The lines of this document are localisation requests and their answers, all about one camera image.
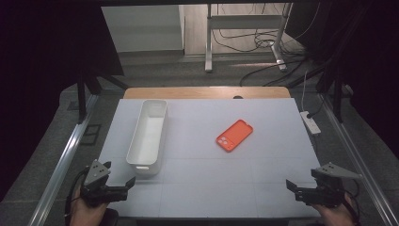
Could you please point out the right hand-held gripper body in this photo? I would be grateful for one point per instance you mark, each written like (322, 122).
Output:
(326, 193)

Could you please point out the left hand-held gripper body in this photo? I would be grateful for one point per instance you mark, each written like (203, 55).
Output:
(95, 191)

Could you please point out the white plastic storage bin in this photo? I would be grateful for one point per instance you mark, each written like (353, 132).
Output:
(147, 138)

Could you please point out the orange phone case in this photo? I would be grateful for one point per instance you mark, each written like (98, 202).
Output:
(234, 135)

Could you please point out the person's left hand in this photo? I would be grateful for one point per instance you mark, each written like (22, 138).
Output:
(84, 215)

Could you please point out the person's right hand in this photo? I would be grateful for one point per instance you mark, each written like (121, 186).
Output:
(337, 216)

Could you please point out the white power strip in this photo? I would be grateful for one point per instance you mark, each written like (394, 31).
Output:
(310, 124)

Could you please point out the black metal stand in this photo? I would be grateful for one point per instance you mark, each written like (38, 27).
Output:
(338, 100)
(82, 100)

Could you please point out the white board table cover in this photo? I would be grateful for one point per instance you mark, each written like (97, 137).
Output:
(204, 182)

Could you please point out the dark curtain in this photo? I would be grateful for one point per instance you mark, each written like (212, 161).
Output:
(370, 62)
(47, 78)

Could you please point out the wooden table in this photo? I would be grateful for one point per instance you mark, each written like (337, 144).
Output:
(188, 93)

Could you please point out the black floor socket frame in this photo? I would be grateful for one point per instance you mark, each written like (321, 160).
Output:
(91, 134)

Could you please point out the aluminium rail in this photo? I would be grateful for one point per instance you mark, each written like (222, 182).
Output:
(62, 169)
(360, 166)

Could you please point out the white desk frame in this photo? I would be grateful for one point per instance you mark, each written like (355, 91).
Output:
(241, 22)

